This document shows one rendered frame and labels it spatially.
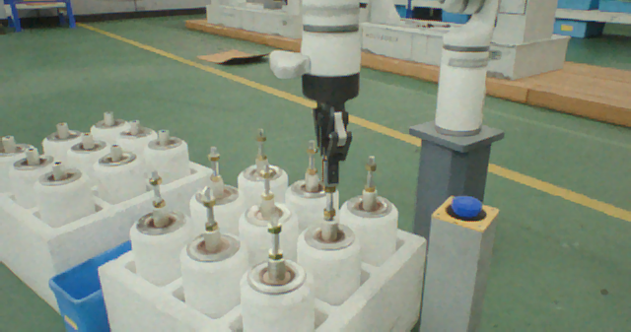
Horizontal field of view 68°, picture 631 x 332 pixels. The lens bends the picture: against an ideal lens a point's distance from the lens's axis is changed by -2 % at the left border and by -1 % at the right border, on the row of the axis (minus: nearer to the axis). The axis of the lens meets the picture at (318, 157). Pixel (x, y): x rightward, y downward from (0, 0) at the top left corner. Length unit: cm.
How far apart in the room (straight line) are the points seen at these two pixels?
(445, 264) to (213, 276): 31
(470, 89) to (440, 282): 44
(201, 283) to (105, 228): 37
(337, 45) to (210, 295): 37
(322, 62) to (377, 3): 290
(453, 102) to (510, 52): 168
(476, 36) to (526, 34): 175
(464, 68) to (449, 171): 21
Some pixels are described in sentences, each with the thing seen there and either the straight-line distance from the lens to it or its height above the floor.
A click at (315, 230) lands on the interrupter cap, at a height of 25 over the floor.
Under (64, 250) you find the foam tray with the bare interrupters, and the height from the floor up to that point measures 14.
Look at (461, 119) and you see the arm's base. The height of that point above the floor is 34.
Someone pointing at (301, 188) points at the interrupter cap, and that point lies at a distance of 85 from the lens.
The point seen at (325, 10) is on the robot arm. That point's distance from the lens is 57.
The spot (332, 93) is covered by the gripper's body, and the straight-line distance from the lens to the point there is 59.
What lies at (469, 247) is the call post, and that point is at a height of 28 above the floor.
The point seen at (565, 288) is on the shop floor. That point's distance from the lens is 114.
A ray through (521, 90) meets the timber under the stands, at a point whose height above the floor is 6.
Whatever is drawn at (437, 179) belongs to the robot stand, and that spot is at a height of 20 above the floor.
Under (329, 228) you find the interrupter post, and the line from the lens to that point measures 69.
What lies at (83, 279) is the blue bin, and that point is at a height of 9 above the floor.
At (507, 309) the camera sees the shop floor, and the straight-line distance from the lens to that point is 104.
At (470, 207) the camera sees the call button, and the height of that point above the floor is 33.
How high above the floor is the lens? 62
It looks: 22 degrees down
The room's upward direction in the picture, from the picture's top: straight up
